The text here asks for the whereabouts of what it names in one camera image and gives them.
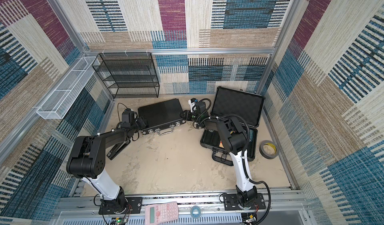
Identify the pink calculator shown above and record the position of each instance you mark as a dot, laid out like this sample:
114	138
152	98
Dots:
161	213

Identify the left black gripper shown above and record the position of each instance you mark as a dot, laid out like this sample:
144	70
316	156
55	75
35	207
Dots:
142	120

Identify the grey poker case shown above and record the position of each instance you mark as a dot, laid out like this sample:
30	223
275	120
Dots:
246	105

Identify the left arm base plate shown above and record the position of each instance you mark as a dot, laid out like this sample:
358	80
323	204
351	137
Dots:
130	205

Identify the grey yellow tape roll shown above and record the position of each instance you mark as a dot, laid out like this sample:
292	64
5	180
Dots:
269	150

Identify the black poker case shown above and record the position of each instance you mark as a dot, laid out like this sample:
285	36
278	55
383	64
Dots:
162	117

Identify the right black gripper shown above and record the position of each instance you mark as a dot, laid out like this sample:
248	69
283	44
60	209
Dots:
187	115

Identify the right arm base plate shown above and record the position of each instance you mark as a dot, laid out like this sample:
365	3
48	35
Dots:
232	203

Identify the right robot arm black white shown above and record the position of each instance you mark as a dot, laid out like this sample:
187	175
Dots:
234	134

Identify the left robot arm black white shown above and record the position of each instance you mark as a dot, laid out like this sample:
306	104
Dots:
87	159

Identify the white wire mesh basket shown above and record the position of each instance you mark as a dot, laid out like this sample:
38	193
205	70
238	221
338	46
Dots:
60	100

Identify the blue tape roll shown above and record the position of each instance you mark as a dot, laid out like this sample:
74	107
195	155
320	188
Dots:
195	212

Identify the black wire mesh shelf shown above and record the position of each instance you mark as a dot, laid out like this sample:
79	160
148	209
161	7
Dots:
128	75

